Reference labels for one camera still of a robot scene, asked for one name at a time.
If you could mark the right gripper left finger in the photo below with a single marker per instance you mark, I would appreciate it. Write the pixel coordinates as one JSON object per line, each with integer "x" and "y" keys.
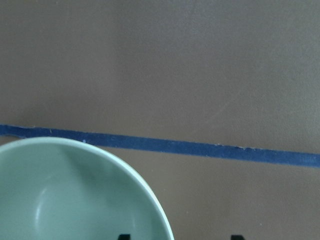
{"x": 124, "y": 237}

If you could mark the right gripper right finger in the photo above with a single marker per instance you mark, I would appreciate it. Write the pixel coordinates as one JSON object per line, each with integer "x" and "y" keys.
{"x": 237, "y": 237}

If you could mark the green bowl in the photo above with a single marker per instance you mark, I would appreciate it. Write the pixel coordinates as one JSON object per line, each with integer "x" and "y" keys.
{"x": 60, "y": 189}

